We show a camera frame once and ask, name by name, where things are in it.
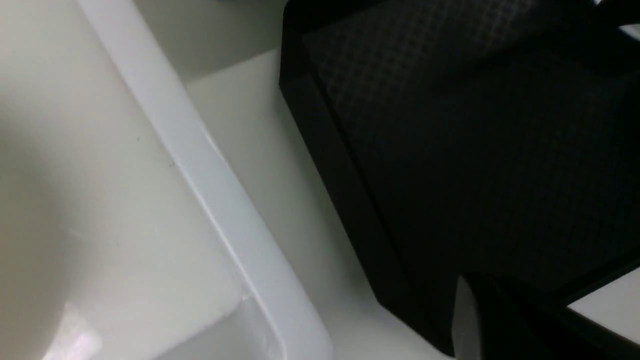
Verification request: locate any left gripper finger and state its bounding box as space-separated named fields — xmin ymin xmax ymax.
xmin=452 ymin=273 xmax=640 ymax=360

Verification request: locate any large white plastic tub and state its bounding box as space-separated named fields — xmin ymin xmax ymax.
xmin=1 ymin=0 xmax=335 ymax=360

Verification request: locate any black serving tray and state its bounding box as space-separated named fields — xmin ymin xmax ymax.
xmin=278 ymin=0 xmax=639 ymax=359

